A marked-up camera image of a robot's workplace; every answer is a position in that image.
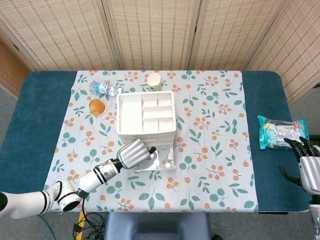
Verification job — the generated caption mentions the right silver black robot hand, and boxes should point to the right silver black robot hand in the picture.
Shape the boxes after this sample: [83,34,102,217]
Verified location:
[278,136,320,195]

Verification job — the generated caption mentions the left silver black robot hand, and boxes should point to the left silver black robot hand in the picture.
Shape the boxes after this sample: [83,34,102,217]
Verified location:
[116,137,157,171]

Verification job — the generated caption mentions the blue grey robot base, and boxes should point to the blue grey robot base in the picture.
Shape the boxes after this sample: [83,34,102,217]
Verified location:
[103,212,214,240]

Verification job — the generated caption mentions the white drawer organizer box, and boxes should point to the white drawer organizer box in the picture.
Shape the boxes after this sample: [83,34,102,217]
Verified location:
[116,90,177,146]

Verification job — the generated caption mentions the teal snack bag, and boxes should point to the teal snack bag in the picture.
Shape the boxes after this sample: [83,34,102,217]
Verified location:
[256,114,310,151]

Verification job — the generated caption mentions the fruit and leaf print tablecloth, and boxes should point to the fruit and leaf print tablecloth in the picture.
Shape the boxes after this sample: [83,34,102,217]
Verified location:
[37,69,260,213]

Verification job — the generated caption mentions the clear plastic water bottle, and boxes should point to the clear plastic water bottle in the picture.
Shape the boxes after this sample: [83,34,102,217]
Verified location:
[88,80,123,97]

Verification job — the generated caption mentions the paper cup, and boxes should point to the paper cup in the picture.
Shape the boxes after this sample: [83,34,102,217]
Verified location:
[146,73,162,92]

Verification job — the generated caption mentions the teal table cover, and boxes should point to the teal table cover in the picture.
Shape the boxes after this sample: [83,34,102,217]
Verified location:
[0,70,305,214]

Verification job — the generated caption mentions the woven folding screen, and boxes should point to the woven folding screen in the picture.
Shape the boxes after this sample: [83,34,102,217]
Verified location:
[0,0,320,101]

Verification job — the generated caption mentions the wooden door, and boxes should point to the wooden door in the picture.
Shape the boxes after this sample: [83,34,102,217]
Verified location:
[0,41,30,98]

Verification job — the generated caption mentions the black floor cables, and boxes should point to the black floor cables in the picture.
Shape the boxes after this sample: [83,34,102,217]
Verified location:
[72,203,109,240]

